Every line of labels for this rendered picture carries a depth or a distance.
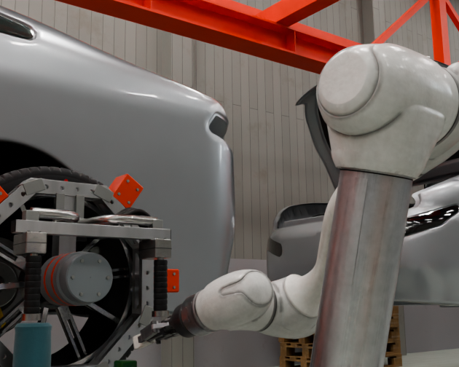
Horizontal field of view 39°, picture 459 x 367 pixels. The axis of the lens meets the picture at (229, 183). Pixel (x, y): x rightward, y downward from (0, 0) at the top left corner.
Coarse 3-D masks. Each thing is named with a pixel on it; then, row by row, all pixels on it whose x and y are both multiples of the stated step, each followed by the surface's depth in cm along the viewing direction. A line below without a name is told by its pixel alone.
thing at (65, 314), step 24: (96, 240) 192; (120, 240) 194; (24, 264) 177; (120, 264) 199; (0, 288) 173; (24, 288) 177; (120, 288) 198; (96, 312) 190; (120, 312) 193; (0, 336) 171; (72, 336) 183; (96, 336) 194; (72, 360) 183
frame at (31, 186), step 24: (24, 192) 171; (48, 192) 174; (72, 192) 178; (96, 192) 182; (0, 216) 166; (144, 264) 188; (144, 288) 187; (144, 312) 186; (120, 336) 181; (0, 360) 160; (96, 360) 178
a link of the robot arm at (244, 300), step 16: (240, 272) 125; (256, 272) 125; (208, 288) 128; (224, 288) 125; (240, 288) 122; (256, 288) 122; (272, 288) 125; (208, 304) 127; (224, 304) 124; (240, 304) 122; (256, 304) 122; (272, 304) 130; (208, 320) 128; (224, 320) 126; (240, 320) 125; (256, 320) 127
